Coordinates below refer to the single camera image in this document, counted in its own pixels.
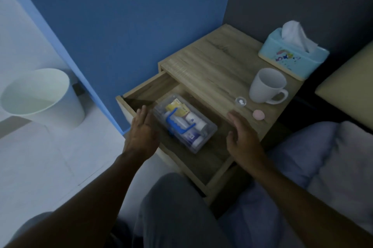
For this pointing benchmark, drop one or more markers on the person's left fingers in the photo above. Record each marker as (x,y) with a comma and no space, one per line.
(143,116)

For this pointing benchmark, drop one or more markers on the white tissue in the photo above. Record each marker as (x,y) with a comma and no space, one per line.
(295,35)

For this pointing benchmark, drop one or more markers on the light blue tissue box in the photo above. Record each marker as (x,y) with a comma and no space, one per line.
(291,55)

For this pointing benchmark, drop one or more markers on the yellow medicine packet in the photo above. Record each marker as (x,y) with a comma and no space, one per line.
(177,106)

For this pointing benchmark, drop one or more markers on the person's grey trousers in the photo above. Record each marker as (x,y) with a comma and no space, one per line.
(177,215)

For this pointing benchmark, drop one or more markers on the wooden bedside table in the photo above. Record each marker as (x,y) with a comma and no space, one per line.
(221,61)

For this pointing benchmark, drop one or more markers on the person's left hand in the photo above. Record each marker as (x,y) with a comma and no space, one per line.
(141,140)

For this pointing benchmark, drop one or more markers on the pink round object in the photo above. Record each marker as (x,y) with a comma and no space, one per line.
(258,114)

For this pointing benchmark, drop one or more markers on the person's right forearm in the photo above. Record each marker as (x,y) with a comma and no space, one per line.
(306,210)

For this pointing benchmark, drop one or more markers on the wooden drawer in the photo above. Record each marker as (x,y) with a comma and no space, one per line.
(204,163)

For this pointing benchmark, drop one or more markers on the beige headboard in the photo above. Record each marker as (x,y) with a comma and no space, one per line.
(349,87)

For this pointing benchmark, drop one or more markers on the light blue bedsheet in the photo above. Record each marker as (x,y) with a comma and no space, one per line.
(262,212)

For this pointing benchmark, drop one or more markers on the person's right thumb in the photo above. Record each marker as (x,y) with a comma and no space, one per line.
(231,143)

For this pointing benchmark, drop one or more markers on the small clear cap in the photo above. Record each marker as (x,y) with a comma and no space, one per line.
(240,101)

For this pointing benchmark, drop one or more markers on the person's left forearm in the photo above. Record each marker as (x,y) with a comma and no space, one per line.
(87,198)

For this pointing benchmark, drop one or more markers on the person's right hand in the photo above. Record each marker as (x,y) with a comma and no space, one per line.
(246,145)

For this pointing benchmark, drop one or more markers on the white mug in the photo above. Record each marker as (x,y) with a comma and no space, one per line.
(266,86)

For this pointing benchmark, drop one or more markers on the white bottle blue label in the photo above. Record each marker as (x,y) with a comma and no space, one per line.
(195,139)

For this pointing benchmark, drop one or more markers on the white medicine bottle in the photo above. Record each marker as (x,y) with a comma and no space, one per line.
(196,122)

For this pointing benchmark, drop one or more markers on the clear plastic medicine box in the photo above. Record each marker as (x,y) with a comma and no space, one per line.
(201,137)

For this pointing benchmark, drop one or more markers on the white waste bin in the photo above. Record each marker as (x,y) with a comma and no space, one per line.
(43,102)

